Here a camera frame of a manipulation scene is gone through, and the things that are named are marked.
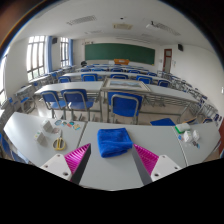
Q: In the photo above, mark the yellow and blue sticker card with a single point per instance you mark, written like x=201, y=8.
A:
x=76, y=126

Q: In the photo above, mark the framed landscape picture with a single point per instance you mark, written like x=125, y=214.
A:
x=126, y=84

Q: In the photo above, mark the brown door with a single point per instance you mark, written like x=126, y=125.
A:
x=167, y=60

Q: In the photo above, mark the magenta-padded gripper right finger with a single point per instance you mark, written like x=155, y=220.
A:
x=163, y=165

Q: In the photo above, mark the side window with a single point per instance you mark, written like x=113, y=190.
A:
x=2, y=76

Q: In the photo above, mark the narrow window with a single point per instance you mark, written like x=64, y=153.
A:
x=64, y=51

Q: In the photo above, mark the blue curtain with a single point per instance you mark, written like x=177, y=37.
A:
x=48, y=53
x=70, y=52

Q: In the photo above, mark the group of grey desks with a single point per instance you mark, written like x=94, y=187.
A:
x=100, y=73

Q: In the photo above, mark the blue towel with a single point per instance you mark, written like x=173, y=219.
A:
x=113, y=141

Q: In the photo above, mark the ceiling air conditioner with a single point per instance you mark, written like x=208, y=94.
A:
x=122, y=26

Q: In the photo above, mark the grey classroom desk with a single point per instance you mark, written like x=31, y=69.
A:
x=73, y=85
x=166, y=92

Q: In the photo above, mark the green and white box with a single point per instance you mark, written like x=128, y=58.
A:
x=182, y=128

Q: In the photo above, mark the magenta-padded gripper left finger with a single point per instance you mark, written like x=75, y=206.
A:
x=55, y=164

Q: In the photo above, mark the green blackboard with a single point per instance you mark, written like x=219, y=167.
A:
x=120, y=53

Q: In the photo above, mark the group of ceiling lights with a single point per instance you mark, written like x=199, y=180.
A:
x=81, y=20

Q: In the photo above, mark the group of blue chairs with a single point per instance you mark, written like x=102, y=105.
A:
x=89, y=77

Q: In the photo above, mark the black wall speaker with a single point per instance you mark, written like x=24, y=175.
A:
x=180, y=47
x=54, y=40

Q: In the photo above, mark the orange lectern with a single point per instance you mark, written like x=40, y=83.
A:
x=121, y=61

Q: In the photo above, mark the small white box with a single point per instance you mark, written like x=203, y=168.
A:
x=188, y=136

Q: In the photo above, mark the plain white box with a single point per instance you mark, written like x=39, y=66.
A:
x=47, y=126

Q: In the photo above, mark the large window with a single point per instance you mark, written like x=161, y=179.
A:
x=35, y=58

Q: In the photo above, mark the ceiling projector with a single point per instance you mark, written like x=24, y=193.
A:
x=151, y=25

